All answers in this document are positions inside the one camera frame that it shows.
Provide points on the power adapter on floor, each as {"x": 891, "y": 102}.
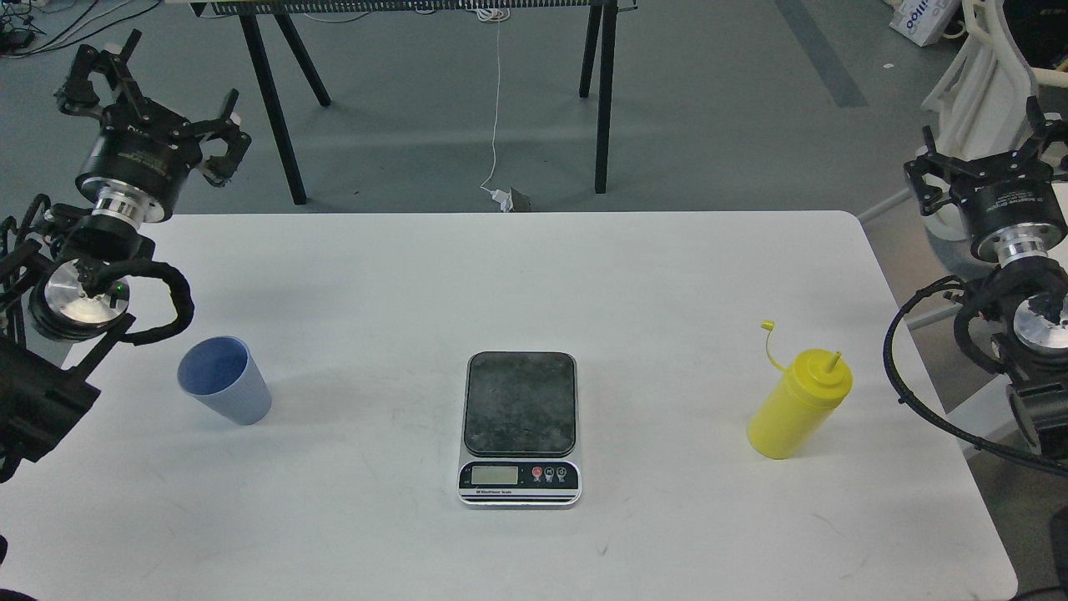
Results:
{"x": 511, "y": 201}

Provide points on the white office chair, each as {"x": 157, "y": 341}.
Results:
{"x": 980, "y": 100}

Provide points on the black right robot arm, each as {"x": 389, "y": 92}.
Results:
{"x": 1011, "y": 321}

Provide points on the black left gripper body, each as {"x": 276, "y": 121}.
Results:
{"x": 135, "y": 172}

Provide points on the white cardboard box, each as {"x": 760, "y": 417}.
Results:
{"x": 922, "y": 22}

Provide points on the yellow squeeze bottle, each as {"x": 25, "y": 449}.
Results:
{"x": 808, "y": 391}

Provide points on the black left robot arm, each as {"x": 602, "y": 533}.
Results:
{"x": 79, "y": 281}

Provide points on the blue ribbed cup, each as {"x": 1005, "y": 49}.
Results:
{"x": 221, "y": 373}

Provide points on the black trestle table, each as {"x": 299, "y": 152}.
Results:
{"x": 432, "y": 58}

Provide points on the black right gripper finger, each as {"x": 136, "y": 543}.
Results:
{"x": 929, "y": 186}
{"x": 1023, "y": 165}

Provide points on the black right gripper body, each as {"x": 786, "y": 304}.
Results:
{"x": 1010, "y": 220}

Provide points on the digital kitchen scale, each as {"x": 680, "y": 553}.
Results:
{"x": 520, "y": 444}

